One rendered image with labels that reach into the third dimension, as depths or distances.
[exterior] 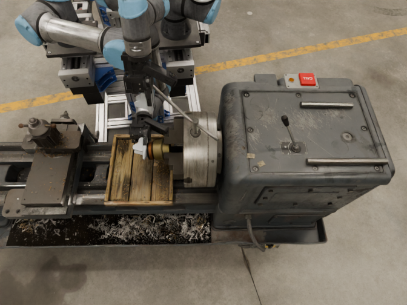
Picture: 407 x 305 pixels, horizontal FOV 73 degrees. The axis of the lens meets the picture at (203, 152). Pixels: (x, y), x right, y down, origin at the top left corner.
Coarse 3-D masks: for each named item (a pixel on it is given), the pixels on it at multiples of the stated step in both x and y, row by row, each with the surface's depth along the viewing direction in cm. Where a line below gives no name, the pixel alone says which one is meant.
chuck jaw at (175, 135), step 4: (176, 116) 112; (180, 116) 112; (176, 120) 109; (180, 120) 109; (176, 124) 110; (180, 124) 110; (172, 128) 112; (176, 128) 110; (180, 128) 110; (172, 132) 111; (176, 132) 111; (180, 132) 111; (164, 136) 112; (168, 136) 112; (172, 136) 112; (176, 136) 112; (180, 136) 112; (164, 140) 112; (168, 140) 112; (172, 140) 112; (176, 140) 112; (180, 140) 112
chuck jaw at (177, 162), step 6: (168, 156) 111; (174, 156) 111; (180, 156) 111; (168, 162) 109; (174, 162) 109; (180, 162) 109; (174, 168) 107; (180, 168) 108; (174, 174) 106; (180, 174) 106; (186, 180) 107
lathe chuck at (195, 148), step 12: (204, 120) 105; (204, 132) 102; (192, 144) 100; (204, 144) 101; (192, 156) 101; (204, 156) 101; (192, 168) 102; (204, 168) 102; (192, 180) 106; (204, 180) 106
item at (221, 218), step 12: (216, 180) 134; (216, 216) 139; (228, 216) 135; (240, 216) 136; (252, 216) 136; (264, 216) 137; (276, 216) 134; (288, 216) 135; (300, 216) 135; (312, 216) 136; (324, 216) 135; (216, 228) 154; (228, 228) 154; (240, 228) 155
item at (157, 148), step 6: (150, 144) 113; (156, 144) 112; (162, 144) 113; (168, 144) 113; (150, 150) 112; (156, 150) 111; (162, 150) 112; (168, 150) 112; (150, 156) 113; (156, 156) 112; (162, 156) 112
